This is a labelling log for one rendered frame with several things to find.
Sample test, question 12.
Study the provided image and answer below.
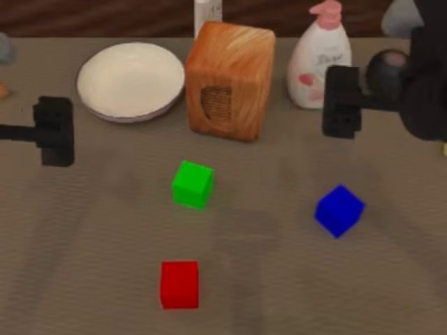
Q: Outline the blue cube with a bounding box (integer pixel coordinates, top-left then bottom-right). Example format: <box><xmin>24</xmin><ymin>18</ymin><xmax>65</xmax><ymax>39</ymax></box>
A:
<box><xmin>314</xmin><ymin>184</ymin><xmax>367</xmax><ymax>240</ymax></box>

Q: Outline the green cube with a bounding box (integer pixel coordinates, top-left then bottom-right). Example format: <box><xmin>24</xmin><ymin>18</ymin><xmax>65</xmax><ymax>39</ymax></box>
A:
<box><xmin>171</xmin><ymin>160</ymin><xmax>214</xmax><ymax>211</ymax></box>

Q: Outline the red cube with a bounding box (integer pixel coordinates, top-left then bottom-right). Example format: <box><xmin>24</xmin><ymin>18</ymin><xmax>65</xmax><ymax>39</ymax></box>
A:
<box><xmin>160</xmin><ymin>260</ymin><xmax>200</xmax><ymax>311</ymax></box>

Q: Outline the white pink pump lotion bottle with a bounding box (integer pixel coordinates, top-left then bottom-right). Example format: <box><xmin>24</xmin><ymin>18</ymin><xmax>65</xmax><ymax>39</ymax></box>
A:
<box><xmin>287</xmin><ymin>0</ymin><xmax>353</xmax><ymax>110</ymax></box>

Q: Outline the grey rounded object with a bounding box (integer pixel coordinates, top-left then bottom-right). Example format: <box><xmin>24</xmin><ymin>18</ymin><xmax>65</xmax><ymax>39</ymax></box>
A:
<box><xmin>0</xmin><ymin>32</ymin><xmax>17</xmax><ymax>67</ymax></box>
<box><xmin>380</xmin><ymin>0</ymin><xmax>425</xmax><ymax>38</ymax></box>

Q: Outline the white round plate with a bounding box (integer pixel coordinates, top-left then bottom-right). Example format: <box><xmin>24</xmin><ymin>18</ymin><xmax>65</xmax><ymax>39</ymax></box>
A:
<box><xmin>76</xmin><ymin>42</ymin><xmax>186</xmax><ymax>124</ymax></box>

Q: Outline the wooden box with woven grille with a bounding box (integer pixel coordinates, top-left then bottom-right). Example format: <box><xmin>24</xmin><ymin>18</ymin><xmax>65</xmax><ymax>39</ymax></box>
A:
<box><xmin>184</xmin><ymin>21</ymin><xmax>277</xmax><ymax>143</ymax></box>

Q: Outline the white tall bottle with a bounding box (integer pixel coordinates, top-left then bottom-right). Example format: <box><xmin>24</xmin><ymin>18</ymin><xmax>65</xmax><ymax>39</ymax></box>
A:
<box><xmin>193</xmin><ymin>0</ymin><xmax>224</xmax><ymax>38</ymax></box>

